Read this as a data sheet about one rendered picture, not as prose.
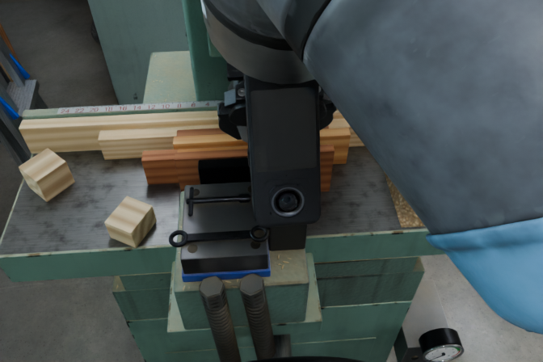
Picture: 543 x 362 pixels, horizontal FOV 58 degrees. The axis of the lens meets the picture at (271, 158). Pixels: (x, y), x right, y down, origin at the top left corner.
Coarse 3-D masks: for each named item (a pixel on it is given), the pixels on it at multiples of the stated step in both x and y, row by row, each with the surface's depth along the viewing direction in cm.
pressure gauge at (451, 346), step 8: (440, 328) 75; (448, 328) 75; (424, 336) 75; (432, 336) 74; (440, 336) 74; (448, 336) 74; (456, 336) 74; (424, 344) 75; (432, 344) 74; (440, 344) 73; (448, 344) 73; (456, 344) 73; (424, 352) 75; (432, 352) 75; (440, 352) 75; (448, 352) 75; (456, 352) 75; (432, 360) 77; (440, 360) 77
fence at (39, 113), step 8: (24, 112) 69; (32, 112) 69; (40, 112) 69; (48, 112) 69; (56, 112) 69; (96, 112) 69; (104, 112) 69; (112, 112) 69; (120, 112) 69; (128, 112) 69; (136, 112) 70; (144, 112) 70; (152, 112) 70; (160, 112) 70
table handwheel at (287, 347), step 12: (276, 336) 60; (288, 336) 61; (276, 348) 59; (288, 348) 59; (252, 360) 46; (264, 360) 46; (276, 360) 45; (288, 360) 45; (300, 360) 45; (312, 360) 45; (324, 360) 46; (336, 360) 46; (348, 360) 47; (360, 360) 48
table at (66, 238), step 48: (96, 192) 66; (144, 192) 66; (336, 192) 66; (384, 192) 66; (0, 240) 61; (48, 240) 61; (96, 240) 61; (144, 240) 61; (336, 240) 62; (384, 240) 63; (192, 336) 57; (240, 336) 58
